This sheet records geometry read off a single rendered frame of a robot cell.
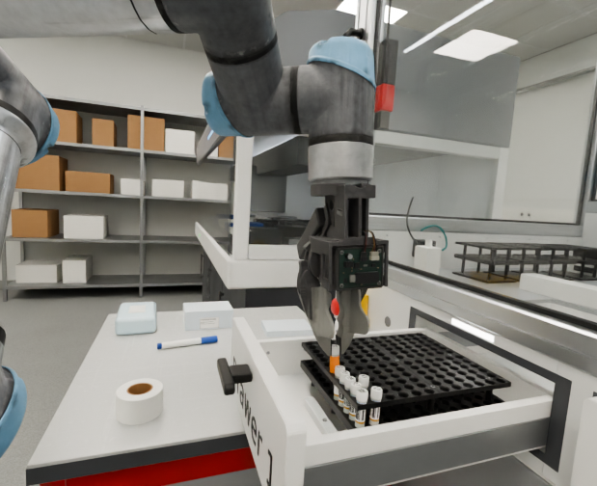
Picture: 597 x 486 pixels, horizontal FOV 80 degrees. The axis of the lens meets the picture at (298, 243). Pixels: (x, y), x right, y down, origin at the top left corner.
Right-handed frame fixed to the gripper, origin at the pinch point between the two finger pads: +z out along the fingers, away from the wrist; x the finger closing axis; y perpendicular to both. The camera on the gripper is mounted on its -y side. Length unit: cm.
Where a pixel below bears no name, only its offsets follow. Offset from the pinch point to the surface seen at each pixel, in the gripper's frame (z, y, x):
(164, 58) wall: -187, -412, -35
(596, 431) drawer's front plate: 5.6, 17.5, 21.7
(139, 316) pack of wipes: 10, -54, -30
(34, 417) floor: 84, -154, -92
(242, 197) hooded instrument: -21, -80, 1
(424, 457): 8.4, 12.2, 5.2
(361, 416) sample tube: 5.3, 8.2, -0.1
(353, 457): 6.4, 12.4, -3.1
